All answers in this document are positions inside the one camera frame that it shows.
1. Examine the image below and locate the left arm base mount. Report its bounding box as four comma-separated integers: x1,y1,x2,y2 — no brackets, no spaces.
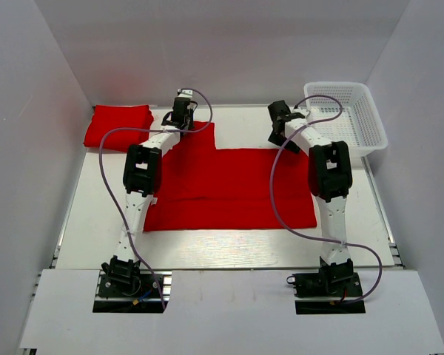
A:
92,272,172,314

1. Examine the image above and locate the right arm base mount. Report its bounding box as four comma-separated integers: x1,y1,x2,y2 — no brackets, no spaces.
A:
286,272,366,316

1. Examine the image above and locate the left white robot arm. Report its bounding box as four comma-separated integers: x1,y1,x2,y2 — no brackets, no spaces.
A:
98,88,197,288

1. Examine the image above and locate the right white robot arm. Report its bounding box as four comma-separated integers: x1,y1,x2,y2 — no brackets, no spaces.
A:
268,100,354,294

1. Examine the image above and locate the white plastic basket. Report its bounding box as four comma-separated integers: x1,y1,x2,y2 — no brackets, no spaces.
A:
303,81,388,158

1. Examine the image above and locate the folded red t shirt stack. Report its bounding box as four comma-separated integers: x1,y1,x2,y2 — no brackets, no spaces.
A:
83,105,154,152

